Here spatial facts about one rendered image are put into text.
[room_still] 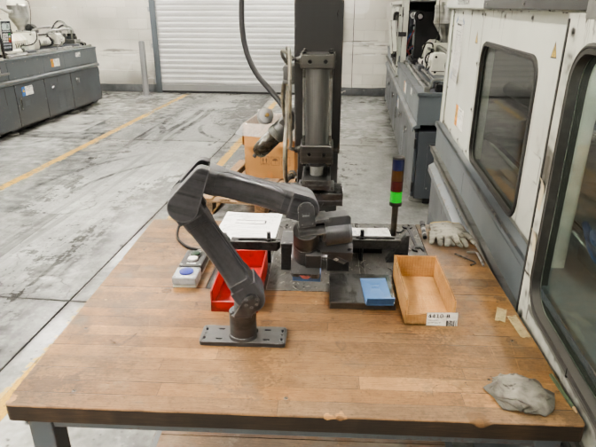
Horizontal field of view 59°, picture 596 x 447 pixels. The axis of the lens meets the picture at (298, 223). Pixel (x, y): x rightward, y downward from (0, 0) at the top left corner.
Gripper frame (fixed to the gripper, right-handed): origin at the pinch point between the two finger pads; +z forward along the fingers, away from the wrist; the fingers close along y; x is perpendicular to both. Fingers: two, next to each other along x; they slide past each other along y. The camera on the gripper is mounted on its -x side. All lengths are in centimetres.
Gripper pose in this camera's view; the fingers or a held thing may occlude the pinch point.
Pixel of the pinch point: (305, 275)
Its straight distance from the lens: 131.8
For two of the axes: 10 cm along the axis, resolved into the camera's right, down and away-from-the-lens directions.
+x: -10.0, -0.4, 0.4
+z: 0.0, 5.9, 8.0
